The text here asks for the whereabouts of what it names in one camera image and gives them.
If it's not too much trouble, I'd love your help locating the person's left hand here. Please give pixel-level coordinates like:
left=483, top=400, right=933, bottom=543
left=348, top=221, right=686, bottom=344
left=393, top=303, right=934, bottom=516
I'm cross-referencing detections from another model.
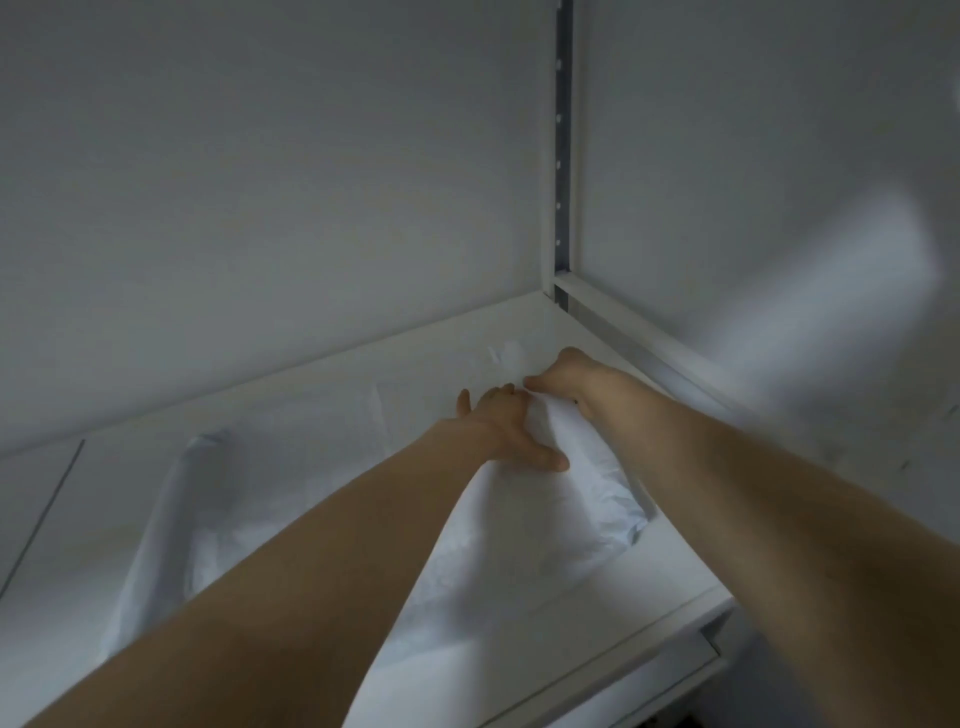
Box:
left=456, top=382, right=571, bottom=474

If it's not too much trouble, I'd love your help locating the person's right hand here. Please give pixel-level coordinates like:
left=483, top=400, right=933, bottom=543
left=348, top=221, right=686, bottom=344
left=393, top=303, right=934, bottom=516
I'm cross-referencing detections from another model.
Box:
left=522, top=346, right=610, bottom=423

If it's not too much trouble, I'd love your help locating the white pillow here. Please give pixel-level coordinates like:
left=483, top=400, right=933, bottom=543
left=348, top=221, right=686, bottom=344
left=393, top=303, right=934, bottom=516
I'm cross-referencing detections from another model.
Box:
left=103, top=388, right=655, bottom=676

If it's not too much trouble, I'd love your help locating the person's left forearm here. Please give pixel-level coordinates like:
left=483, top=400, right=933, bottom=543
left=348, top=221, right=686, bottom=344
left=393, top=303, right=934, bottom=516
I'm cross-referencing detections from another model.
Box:
left=22, top=417, right=505, bottom=728

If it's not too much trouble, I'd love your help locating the person's right forearm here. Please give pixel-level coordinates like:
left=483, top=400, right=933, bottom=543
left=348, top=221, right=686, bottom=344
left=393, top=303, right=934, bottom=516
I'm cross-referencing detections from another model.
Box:
left=577, top=369, right=960, bottom=728

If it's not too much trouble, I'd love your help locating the white wardrobe shelf board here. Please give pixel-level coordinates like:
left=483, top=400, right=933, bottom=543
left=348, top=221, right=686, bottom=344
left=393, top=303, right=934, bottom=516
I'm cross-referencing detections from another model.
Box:
left=0, top=289, right=738, bottom=728

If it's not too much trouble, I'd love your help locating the white lower shelf board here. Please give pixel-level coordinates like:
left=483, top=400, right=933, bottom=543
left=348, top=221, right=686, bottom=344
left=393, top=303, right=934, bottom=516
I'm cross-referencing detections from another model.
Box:
left=543, top=628, right=730, bottom=728

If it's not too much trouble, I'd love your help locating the grey perforated metal rail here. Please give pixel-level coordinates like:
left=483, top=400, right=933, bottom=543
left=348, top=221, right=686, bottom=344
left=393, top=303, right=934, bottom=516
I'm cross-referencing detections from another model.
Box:
left=552, top=0, right=576, bottom=310

